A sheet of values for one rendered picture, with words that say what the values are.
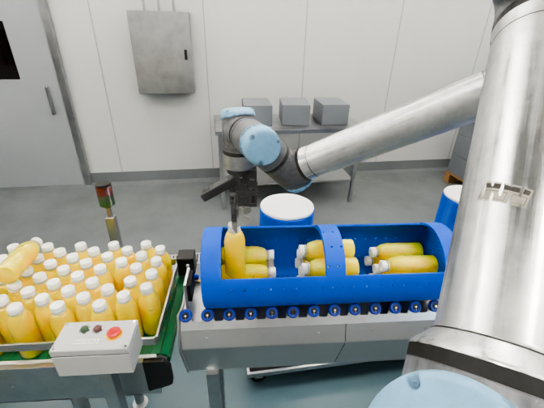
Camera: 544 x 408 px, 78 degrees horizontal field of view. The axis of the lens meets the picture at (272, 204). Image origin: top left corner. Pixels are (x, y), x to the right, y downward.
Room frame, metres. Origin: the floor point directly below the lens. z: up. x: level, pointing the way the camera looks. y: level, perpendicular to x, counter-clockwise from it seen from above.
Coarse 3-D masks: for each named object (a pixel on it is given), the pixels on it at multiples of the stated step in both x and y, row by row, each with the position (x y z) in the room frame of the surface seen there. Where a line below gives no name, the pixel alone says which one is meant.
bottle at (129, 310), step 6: (132, 300) 0.81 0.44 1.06; (120, 306) 0.78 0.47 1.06; (126, 306) 0.78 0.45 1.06; (132, 306) 0.79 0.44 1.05; (120, 312) 0.77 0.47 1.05; (126, 312) 0.77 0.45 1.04; (132, 312) 0.78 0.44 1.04; (138, 312) 0.81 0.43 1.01; (120, 318) 0.77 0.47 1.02; (126, 318) 0.77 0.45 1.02; (132, 318) 0.78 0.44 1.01; (138, 318) 0.80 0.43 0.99; (138, 324) 0.79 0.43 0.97
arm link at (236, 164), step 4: (224, 156) 0.88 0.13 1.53; (228, 156) 0.87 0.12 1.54; (224, 160) 0.89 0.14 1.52; (228, 160) 0.87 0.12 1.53; (232, 160) 0.87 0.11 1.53; (236, 160) 0.87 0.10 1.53; (240, 160) 0.87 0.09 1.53; (244, 160) 0.87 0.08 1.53; (248, 160) 0.88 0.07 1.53; (224, 164) 0.89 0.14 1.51; (228, 164) 0.87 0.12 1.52; (232, 164) 0.87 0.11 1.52; (236, 164) 0.87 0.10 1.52; (240, 164) 0.87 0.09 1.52; (244, 164) 0.87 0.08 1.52; (248, 164) 0.88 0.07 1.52; (252, 164) 0.89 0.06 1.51; (228, 168) 0.87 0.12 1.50; (232, 168) 0.87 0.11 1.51; (236, 168) 0.87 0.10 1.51; (240, 168) 0.87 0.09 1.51; (244, 168) 0.87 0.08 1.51; (248, 168) 0.88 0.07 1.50
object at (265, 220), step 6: (264, 216) 1.45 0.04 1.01; (312, 216) 1.48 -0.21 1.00; (264, 222) 1.45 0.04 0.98; (270, 222) 1.42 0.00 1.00; (276, 222) 1.41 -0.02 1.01; (282, 222) 1.40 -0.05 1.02; (288, 222) 1.40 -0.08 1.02; (294, 222) 1.40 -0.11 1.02; (300, 222) 1.41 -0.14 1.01; (306, 222) 1.43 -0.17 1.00; (312, 222) 1.49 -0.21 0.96; (276, 276) 1.40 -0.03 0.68
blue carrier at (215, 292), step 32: (352, 224) 1.08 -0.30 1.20; (384, 224) 1.09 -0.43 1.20; (416, 224) 1.10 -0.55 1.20; (288, 256) 1.10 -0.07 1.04; (224, 288) 0.82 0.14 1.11; (256, 288) 0.83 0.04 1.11; (288, 288) 0.84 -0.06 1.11; (320, 288) 0.85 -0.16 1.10; (352, 288) 0.85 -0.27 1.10; (384, 288) 0.86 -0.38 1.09; (416, 288) 0.87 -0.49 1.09
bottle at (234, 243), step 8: (232, 232) 0.89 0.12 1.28; (240, 232) 0.91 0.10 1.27; (224, 240) 0.90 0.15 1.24; (232, 240) 0.88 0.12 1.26; (240, 240) 0.89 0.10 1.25; (224, 248) 0.90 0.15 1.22; (232, 248) 0.88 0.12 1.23; (240, 248) 0.88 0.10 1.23; (232, 256) 0.88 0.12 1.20; (240, 256) 0.88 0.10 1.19; (232, 264) 0.88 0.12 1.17; (240, 264) 0.88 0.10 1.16; (232, 272) 0.88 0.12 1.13; (240, 272) 0.88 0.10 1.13
